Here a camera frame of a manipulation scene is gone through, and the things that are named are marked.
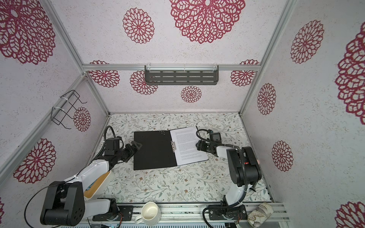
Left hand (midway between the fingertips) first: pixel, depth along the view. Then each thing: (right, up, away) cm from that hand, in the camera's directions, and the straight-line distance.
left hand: (139, 151), depth 89 cm
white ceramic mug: (+11, -30, -16) cm, 36 cm away
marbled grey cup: (+64, -29, -20) cm, 73 cm away
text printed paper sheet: (+33, 0, +11) cm, 34 cm away
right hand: (+40, +3, +9) cm, 41 cm away
